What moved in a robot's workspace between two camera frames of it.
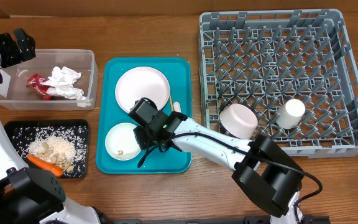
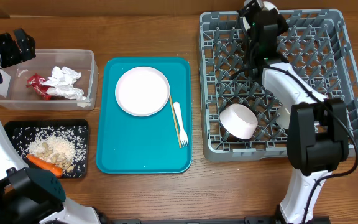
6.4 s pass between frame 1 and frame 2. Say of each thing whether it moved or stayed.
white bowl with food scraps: moved
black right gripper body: moved
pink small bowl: stayed
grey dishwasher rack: stayed
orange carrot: stayed
